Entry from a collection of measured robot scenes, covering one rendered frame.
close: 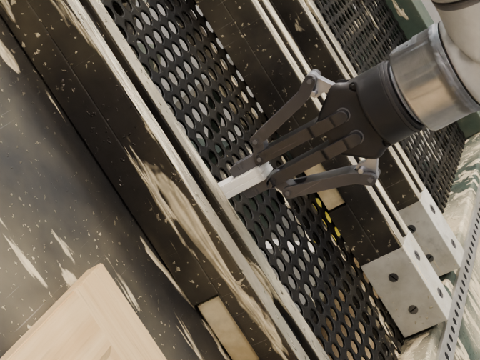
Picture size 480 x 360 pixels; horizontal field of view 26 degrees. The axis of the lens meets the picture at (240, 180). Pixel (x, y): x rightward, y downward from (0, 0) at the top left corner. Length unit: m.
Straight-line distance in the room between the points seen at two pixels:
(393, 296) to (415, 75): 0.59
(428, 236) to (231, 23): 0.47
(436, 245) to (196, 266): 0.67
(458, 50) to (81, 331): 0.41
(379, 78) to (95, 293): 0.33
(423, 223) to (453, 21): 0.74
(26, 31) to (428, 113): 0.39
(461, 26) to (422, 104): 0.08
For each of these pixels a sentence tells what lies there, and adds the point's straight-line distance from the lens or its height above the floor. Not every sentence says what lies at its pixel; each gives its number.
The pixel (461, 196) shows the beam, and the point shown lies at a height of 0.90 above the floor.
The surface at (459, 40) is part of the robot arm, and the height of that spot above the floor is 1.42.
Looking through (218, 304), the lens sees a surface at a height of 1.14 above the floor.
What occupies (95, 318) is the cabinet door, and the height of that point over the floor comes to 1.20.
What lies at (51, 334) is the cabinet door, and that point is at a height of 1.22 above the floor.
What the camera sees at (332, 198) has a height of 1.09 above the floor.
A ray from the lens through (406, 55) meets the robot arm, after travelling 0.97.
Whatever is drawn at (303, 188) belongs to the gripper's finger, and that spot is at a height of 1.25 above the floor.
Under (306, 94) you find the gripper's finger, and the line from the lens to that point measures 1.01.
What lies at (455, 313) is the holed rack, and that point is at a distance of 1.59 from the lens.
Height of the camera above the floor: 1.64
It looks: 22 degrees down
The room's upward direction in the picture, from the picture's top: straight up
